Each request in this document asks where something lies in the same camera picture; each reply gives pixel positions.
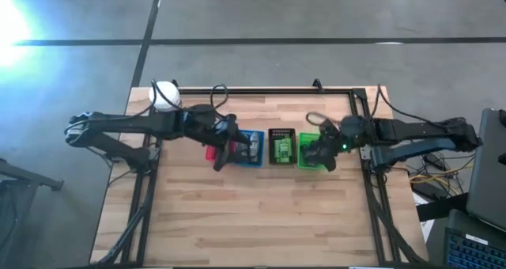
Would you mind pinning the blue plastic basket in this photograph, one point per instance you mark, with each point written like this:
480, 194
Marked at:
261, 150

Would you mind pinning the black metal rig frame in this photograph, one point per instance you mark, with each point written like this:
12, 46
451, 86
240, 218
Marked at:
276, 91

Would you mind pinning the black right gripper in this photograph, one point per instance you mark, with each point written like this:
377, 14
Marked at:
332, 140

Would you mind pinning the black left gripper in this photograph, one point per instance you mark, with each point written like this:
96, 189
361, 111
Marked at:
229, 132

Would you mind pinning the black power brick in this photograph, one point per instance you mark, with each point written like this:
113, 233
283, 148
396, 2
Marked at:
433, 162

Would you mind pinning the black plastic basket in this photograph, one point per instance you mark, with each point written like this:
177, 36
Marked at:
271, 146

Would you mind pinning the green plastic basket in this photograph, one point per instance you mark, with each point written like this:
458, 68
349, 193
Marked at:
306, 138

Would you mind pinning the green shampoo bottle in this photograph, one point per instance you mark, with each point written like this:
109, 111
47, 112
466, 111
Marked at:
279, 150
288, 150

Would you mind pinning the red plastic basket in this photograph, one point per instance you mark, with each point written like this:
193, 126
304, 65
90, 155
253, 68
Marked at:
210, 153

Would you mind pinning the blue backlit keyboard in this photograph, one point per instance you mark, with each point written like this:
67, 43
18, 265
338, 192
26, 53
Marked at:
474, 249

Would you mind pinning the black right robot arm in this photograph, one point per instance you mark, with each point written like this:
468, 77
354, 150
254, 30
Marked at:
415, 136

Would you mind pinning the grey body wash bottle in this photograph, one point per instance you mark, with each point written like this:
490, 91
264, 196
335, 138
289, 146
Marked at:
254, 144

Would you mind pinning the grey laptop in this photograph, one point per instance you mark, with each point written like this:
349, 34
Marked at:
488, 170

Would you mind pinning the Lysol wipes canister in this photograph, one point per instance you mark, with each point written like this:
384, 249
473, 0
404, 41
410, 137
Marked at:
165, 96

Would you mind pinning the black floor stand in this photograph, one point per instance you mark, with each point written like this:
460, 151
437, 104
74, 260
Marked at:
16, 205

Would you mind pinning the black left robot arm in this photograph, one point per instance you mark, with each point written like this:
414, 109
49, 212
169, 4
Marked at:
130, 122

